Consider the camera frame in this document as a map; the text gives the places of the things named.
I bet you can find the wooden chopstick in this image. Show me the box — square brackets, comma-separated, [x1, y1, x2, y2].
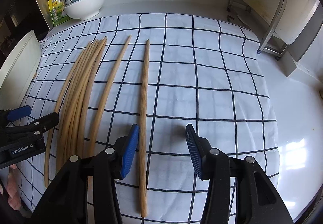
[44, 41, 92, 188]
[138, 39, 150, 218]
[60, 39, 96, 166]
[76, 36, 107, 158]
[60, 40, 99, 163]
[55, 41, 93, 173]
[88, 35, 132, 223]
[65, 40, 99, 159]

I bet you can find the person's left hand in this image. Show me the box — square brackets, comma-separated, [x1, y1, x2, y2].
[1, 164, 21, 211]

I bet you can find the white round basin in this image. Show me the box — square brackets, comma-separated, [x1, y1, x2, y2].
[0, 30, 42, 110]

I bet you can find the white checked cloth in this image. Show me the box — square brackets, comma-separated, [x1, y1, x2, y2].
[17, 13, 280, 223]

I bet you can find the yellow green seasoning pouch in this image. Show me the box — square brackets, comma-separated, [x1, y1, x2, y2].
[48, 0, 70, 27]

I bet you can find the large white bowl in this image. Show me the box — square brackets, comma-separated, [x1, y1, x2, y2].
[65, 0, 105, 21]

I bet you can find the metal dish rack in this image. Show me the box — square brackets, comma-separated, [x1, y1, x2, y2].
[227, 0, 287, 60]

